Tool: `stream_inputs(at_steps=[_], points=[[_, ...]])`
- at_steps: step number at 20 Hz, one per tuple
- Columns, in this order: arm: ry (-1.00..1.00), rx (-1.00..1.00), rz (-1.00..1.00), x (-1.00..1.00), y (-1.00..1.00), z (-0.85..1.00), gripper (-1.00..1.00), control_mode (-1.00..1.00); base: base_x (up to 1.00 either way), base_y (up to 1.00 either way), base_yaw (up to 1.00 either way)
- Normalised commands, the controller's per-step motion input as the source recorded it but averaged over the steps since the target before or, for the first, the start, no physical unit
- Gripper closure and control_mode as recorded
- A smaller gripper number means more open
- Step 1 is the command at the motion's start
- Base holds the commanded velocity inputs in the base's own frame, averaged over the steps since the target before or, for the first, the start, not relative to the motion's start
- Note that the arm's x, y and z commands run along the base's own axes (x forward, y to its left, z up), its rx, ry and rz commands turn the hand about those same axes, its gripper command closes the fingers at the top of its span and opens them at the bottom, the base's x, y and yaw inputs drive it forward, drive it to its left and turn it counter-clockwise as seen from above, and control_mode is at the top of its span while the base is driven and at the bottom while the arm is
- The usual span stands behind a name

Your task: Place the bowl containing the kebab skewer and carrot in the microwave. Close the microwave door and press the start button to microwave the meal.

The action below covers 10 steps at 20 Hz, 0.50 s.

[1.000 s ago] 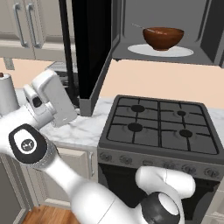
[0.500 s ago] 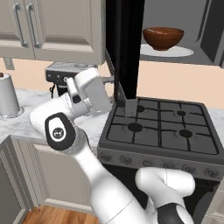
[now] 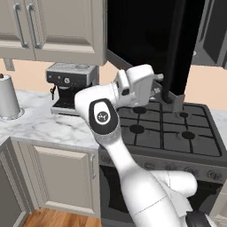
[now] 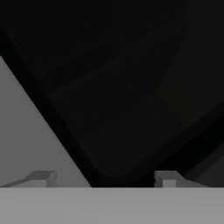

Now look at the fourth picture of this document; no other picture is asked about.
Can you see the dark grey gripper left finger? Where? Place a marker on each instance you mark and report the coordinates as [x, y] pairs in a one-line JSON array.
[[40, 178]]

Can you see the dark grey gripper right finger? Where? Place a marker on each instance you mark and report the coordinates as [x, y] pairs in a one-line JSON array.
[[169, 178]]

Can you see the black microwave oven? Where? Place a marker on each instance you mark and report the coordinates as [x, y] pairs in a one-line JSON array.
[[116, 87]]

